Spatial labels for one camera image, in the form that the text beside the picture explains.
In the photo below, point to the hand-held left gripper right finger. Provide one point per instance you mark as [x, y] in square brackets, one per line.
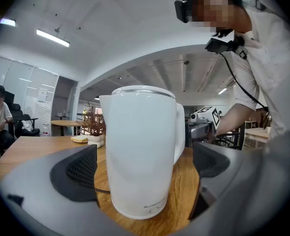
[233, 181]

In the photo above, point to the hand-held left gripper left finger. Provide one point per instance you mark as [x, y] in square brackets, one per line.
[36, 200]

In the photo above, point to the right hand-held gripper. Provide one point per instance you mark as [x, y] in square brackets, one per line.
[206, 110]

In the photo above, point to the white electric kettle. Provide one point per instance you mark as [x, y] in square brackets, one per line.
[139, 144]

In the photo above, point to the person's right forearm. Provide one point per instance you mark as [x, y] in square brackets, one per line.
[231, 119]

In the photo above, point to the white ceiling strip light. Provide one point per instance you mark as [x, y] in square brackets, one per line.
[7, 22]
[222, 91]
[53, 38]

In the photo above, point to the clear plastic water bottle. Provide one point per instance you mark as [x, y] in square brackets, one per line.
[45, 130]

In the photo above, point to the white bag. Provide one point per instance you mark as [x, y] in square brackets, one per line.
[26, 126]

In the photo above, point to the yellow sponge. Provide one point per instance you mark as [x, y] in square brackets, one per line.
[79, 139]

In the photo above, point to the black office chair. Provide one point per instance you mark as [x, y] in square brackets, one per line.
[24, 122]

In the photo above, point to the round wooden table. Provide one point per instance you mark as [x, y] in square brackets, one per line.
[66, 123]

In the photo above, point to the black chest-mounted device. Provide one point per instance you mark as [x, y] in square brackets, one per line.
[215, 45]

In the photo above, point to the dried plant in white pot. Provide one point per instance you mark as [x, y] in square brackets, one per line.
[94, 126]

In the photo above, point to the person's white shirt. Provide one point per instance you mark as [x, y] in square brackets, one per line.
[275, 58]

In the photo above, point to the white paper notice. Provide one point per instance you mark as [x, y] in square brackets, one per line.
[42, 95]

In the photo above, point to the black computer monitor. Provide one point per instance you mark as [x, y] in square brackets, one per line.
[9, 97]

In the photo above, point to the person's head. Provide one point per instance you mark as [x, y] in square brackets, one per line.
[213, 11]

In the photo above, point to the black head-worn camera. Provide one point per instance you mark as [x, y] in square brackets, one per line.
[182, 11]

